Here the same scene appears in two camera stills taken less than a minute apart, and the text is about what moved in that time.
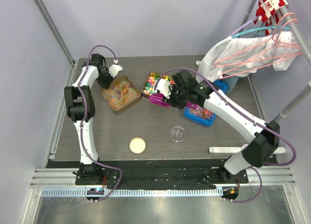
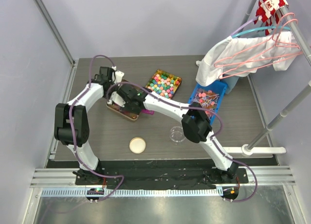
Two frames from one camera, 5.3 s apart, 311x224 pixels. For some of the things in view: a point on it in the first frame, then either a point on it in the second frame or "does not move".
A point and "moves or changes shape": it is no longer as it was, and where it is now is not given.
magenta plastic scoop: [158, 99] moves or changes shape
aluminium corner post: [57, 34] does not move
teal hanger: [236, 34] does not move
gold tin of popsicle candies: [121, 94] moves or changes shape
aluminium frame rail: [44, 178] does not move
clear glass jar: [177, 135] does not move
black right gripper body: [177, 98] → [130, 108]
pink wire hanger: [269, 52] does not move
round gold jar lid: [137, 145] does not move
